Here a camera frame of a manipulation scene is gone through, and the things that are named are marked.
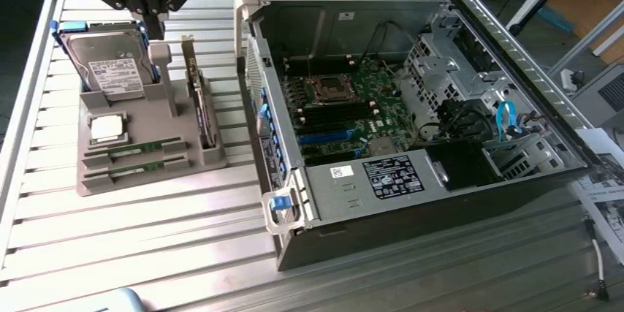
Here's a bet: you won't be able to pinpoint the silver disk bay cage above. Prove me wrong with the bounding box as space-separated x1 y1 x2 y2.
397 31 494 120

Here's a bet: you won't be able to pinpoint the silver hard disk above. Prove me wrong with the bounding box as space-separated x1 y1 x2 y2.
65 30 154 103

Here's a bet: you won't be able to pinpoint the green motherboard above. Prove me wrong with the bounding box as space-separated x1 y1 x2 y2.
281 55 421 167

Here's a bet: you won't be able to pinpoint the silver chipset heatsink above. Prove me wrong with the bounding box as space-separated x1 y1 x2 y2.
366 137 404 156

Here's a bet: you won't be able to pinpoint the green RAM stick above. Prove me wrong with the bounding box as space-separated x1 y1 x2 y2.
109 161 168 178
106 142 168 156

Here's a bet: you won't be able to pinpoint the graphics card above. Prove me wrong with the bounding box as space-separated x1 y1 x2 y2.
180 34 220 149

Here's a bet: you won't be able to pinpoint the printed paper sheets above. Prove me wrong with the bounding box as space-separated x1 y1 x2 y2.
566 127 624 266

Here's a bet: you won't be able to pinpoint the black open PC case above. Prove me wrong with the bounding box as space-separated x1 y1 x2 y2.
232 0 604 273

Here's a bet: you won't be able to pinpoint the pale blue rounded cap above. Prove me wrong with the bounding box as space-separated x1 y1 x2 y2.
78 287 146 312

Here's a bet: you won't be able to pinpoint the blue SATA wire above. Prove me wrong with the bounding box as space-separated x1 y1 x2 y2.
493 99 524 144

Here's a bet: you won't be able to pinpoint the CPU socket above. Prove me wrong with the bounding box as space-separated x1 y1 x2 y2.
302 73 356 105

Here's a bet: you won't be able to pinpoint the black wire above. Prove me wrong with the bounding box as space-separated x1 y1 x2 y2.
358 20 416 69

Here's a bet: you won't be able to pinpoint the blue expansion slot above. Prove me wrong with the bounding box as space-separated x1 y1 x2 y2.
296 130 350 145

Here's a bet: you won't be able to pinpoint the white cable with black plugs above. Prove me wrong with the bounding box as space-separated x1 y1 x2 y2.
581 214 610 301

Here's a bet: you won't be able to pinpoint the grey parts rack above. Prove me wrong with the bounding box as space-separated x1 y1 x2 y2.
74 42 228 198

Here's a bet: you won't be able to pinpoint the grey computer tower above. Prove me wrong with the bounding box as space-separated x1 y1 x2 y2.
568 62 624 131

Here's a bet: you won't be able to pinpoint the white power strip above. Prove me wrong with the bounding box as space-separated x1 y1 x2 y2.
558 68 586 91

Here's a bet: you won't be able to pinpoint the blue disk carrier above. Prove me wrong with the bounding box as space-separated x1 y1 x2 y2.
49 18 165 88

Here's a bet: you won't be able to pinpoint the silver CPU chip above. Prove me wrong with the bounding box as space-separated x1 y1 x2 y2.
89 114 126 142

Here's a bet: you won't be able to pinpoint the grey power supply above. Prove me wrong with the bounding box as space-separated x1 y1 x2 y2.
302 150 445 221

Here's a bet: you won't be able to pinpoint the black fan shroud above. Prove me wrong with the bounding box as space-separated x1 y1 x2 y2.
425 139 506 191

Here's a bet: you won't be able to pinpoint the black RAM slot bank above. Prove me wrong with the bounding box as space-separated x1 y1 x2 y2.
298 101 374 127

